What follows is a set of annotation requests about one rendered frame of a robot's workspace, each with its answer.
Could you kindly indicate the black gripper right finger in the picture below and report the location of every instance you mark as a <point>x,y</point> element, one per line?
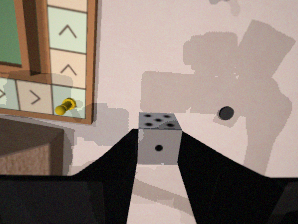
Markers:
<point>222,191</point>

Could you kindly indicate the grey die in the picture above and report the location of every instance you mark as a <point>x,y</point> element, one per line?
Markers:
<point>159,138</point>

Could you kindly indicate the yellow game pawn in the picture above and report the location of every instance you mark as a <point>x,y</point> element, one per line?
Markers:
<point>67,104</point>

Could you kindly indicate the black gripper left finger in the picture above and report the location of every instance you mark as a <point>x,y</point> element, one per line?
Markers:
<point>98,194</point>

